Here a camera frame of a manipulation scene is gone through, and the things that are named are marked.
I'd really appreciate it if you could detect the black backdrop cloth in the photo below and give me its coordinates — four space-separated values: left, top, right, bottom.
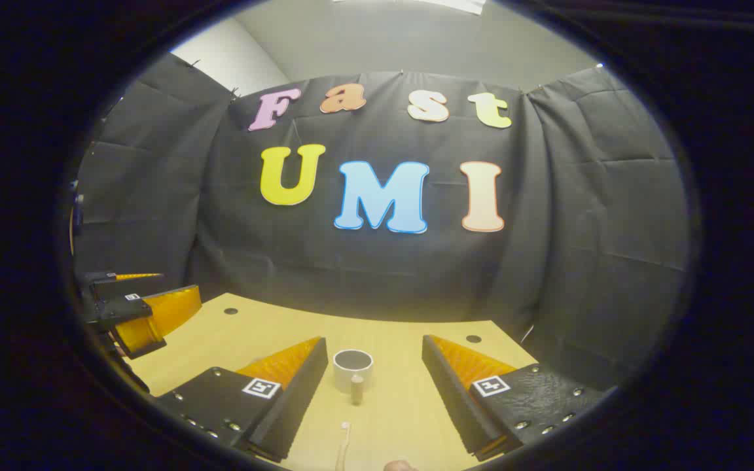
73 52 691 393

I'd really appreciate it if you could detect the white cup with wooden handle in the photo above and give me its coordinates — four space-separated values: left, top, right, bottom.
332 349 374 406

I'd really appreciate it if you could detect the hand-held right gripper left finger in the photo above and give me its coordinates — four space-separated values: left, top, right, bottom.
153 336 329 463

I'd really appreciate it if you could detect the light wooden desktop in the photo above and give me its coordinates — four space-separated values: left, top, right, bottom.
130 292 538 471

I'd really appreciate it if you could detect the white ceiling light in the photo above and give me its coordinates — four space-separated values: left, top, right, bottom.
331 0 486 16

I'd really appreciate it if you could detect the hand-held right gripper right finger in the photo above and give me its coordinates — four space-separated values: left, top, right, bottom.
422 334 605 461

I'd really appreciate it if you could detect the beige toothbrush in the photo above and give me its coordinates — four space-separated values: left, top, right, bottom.
334 422 351 471

